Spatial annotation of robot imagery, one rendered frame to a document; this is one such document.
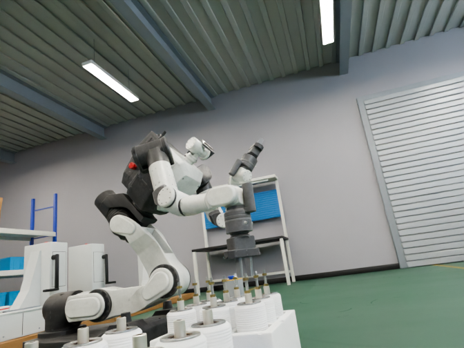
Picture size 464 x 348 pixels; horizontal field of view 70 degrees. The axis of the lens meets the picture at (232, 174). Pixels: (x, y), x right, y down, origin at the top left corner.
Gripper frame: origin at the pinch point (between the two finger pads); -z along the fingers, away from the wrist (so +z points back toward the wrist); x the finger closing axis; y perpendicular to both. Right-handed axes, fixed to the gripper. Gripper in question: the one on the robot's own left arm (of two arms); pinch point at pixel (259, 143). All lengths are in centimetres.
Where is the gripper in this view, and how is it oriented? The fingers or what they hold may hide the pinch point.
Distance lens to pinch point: 189.3
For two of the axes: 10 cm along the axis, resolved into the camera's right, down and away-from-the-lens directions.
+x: 2.9, -2.2, -9.3
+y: -8.3, -5.5, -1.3
